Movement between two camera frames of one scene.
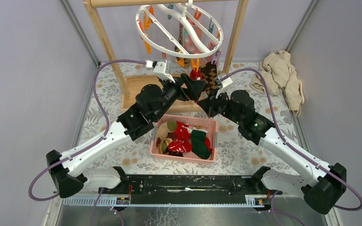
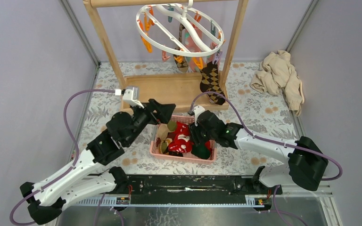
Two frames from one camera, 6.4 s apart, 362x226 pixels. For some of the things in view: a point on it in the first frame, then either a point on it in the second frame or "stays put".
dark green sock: (199, 146) stays put
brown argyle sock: (209, 71) stays put
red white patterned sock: (183, 146) stays put
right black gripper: (209, 105) to (196, 139)
